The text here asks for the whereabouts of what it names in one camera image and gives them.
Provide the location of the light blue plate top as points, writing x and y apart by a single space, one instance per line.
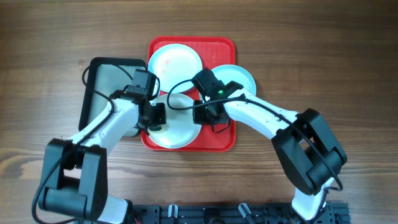
174 63

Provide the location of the green yellow sponge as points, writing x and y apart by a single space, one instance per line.
157 128

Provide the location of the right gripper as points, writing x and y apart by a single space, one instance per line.
198 118

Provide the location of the light blue plate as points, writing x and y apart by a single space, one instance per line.
174 63
239 76

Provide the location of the white plate front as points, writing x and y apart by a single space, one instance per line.
181 130

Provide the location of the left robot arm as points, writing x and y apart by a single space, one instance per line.
74 178

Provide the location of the black water tray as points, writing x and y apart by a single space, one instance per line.
106 75

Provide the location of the red plastic tray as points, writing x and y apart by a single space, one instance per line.
213 51

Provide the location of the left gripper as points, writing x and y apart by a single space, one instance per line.
160 119

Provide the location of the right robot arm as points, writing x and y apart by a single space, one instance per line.
306 147

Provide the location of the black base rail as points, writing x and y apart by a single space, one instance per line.
269 213

